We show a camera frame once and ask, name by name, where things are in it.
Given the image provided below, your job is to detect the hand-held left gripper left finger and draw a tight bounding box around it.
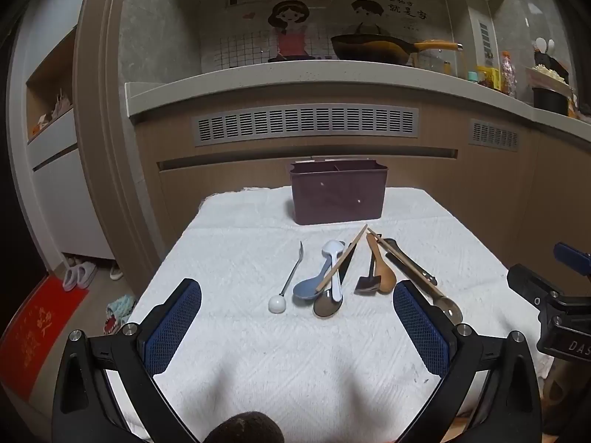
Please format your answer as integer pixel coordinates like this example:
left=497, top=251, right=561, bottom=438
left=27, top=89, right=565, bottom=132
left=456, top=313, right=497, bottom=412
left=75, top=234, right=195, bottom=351
left=52, top=278, right=204, bottom=443

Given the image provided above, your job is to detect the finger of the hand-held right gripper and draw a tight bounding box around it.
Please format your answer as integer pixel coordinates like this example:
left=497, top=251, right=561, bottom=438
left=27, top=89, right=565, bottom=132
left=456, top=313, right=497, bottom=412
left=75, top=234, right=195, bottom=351
left=506, top=263, right=566, bottom=308
left=554, top=242, right=591, bottom=280

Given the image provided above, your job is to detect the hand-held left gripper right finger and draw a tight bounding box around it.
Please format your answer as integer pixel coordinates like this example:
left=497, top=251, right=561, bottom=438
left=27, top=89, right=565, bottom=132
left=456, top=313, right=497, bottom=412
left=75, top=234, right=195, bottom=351
left=392, top=279, right=543, bottom=443

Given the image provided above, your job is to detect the metal fork with white ball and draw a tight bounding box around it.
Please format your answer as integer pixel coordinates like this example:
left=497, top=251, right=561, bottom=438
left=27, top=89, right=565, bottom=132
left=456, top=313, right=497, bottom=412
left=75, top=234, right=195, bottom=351
left=269, top=241, right=304, bottom=313

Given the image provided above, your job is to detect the white ceramic spoon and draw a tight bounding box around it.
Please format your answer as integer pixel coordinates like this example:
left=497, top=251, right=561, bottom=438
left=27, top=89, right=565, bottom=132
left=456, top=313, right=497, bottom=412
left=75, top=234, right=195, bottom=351
left=322, top=240, right=345, bottom=303

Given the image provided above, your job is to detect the blue-grey spoon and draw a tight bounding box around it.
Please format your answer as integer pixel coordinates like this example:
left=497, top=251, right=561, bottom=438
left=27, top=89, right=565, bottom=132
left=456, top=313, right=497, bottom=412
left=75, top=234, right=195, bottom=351
left=293, top=241, right=345, bottom=308

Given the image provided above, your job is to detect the purple plastic utensil holder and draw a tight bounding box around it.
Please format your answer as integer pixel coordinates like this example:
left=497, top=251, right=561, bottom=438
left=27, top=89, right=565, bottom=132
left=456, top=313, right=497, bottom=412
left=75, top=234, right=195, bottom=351
left=289, top=159, right=386, bottom=226

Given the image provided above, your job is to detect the turquoise patterned cloth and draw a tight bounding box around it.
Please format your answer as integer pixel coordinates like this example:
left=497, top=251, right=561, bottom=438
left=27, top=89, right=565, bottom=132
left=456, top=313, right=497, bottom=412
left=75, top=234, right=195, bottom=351
left=104, top=294, right=137, bottom=335

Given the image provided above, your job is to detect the wooden spoon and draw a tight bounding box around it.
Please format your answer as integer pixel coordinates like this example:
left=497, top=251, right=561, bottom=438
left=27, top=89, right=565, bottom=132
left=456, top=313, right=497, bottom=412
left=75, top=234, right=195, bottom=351
left=366, top=234, right=397, bottom=293

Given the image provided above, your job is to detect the small black spatula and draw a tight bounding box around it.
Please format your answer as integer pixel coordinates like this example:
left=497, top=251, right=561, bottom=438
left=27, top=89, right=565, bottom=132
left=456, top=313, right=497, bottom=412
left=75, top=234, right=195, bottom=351
left=355, top=244, right=382, bottom=295

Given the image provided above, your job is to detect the white towel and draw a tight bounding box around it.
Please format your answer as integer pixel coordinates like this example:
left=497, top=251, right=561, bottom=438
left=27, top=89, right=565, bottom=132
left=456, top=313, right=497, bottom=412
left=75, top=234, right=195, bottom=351
left=106, top=187, right=546, bottom=443

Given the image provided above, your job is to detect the dark fuzzy round object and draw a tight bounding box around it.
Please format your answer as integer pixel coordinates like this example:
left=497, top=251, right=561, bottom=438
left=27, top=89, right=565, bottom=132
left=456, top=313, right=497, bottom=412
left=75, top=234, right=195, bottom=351
left=204, top=413, right=284, bottom=443

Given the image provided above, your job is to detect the red floor mat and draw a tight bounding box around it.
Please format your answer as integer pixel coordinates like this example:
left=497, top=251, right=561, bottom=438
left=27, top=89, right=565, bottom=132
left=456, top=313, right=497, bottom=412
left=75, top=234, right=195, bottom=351
left=0, top=274, right=90, bottom=398

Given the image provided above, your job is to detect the small grey vent grille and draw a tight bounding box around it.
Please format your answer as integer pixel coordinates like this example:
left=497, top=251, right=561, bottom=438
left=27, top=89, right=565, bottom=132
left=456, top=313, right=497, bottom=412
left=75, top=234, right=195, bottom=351
left=468, top=119, right=520, bottom=152

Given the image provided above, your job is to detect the black pot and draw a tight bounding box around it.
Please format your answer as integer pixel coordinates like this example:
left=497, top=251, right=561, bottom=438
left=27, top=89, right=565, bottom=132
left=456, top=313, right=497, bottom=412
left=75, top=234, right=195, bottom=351
left=532, top=84, right=570, bottom=116

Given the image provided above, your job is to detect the wooden kitchen counter cabinet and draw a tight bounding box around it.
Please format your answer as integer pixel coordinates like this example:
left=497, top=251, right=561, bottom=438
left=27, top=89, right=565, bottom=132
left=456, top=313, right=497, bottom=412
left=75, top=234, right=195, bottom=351
left=124, top=67, right=591, bottom=287

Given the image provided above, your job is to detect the white storage cabinet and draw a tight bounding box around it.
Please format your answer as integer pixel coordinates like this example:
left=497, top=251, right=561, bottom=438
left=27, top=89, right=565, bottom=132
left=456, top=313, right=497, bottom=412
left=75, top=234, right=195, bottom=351
left=9, top=23, right=116, bottom=261

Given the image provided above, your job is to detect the orange-capped plastic bottle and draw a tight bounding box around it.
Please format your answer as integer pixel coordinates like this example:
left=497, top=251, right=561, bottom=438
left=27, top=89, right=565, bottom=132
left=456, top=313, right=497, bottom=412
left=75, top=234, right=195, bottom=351
left=501, top=51, right=517, bottom=97

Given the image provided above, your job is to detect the yellow jar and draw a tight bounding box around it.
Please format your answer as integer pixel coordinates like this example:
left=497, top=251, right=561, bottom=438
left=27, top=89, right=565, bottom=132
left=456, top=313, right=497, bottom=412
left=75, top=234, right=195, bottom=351
left=478, top=65, right=502, bottom=90

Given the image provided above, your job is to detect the long grey vent grille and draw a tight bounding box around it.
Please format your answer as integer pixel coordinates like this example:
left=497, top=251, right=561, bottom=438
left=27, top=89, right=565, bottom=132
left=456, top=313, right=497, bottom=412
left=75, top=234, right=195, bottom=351
left=191, top=107, right=422, bottom=147

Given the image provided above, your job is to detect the white vented box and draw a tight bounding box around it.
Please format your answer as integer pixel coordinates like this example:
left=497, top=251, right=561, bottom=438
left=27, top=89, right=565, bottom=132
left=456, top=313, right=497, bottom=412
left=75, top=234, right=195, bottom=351
left=471, top=7, right=498, bottom=68

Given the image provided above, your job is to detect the black wok with yellow handle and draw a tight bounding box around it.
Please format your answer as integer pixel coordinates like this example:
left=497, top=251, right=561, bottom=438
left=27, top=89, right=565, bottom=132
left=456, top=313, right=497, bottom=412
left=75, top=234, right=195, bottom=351
left=330, top=34, right=464, bottom=65

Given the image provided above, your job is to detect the cartoon wall splash panel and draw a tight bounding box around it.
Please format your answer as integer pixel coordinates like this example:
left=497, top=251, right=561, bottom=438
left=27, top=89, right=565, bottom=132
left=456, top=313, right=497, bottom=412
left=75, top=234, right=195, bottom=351
left=199, top=0, right=455, bottom=75

